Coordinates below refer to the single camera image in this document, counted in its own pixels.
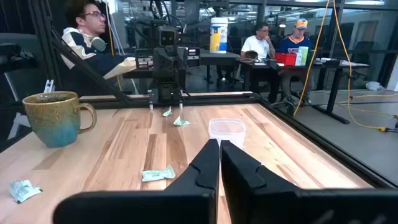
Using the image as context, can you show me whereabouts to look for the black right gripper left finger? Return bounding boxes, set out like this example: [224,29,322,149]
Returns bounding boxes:
[52,139,220,224]

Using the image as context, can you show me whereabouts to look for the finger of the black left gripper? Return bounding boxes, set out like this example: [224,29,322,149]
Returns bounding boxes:
[177,88,185,112]
[147,89,155,113]

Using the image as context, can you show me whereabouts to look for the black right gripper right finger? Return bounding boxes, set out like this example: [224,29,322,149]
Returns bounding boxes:
[220,140,398,224]

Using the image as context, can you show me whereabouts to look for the clear plastic container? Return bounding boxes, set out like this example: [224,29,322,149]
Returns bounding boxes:
[208,118,247,150]

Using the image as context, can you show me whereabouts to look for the white and yellow wipes canister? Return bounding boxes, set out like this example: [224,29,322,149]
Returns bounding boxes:
[209,17,229,54]

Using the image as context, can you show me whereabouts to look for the grey headphones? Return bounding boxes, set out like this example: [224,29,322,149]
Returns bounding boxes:
[90,35,107,53]

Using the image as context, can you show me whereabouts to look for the person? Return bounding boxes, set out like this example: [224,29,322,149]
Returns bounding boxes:
[240,21,277,62]
[275,18,314,105]
[60,0,137,80]

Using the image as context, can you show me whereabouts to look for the brown and teal ceramic mug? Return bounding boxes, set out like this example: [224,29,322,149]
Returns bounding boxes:
[22,91,98,149]

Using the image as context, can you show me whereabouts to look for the red box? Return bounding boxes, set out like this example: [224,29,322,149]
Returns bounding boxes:
[274,52,297,67]

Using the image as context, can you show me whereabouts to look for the green and white box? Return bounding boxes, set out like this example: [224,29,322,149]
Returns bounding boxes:
[295,45,310,67]

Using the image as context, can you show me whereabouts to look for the black desk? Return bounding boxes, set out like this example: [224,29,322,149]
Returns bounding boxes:
[239,58,371,125]

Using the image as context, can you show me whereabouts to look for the white plastic bag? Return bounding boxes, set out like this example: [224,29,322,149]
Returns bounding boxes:
[365,80,386,91]

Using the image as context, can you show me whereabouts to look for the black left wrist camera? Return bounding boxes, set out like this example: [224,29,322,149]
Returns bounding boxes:
[157,25,178,47]

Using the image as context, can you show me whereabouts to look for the yellow extension cable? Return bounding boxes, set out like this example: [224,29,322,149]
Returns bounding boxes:
[293,0,398,133]

